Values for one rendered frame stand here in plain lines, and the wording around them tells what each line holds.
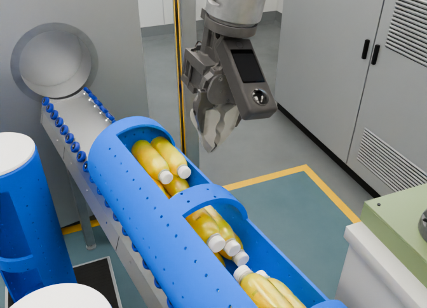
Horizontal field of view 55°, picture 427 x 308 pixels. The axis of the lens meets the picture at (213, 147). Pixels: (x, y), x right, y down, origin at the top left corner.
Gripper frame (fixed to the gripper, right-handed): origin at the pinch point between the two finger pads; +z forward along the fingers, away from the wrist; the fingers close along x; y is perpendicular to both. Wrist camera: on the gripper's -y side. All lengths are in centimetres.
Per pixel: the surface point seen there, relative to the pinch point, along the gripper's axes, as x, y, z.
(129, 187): -1.0, 33.6, 36.9
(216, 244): -12.6, 7.6, 36.3
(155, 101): -123, 269, 162
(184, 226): -5.4, 11.4, 31.2
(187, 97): -41, 77, 39
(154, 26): -192, 432, 152
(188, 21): -38, 80, 10
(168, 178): -16, 39, 43
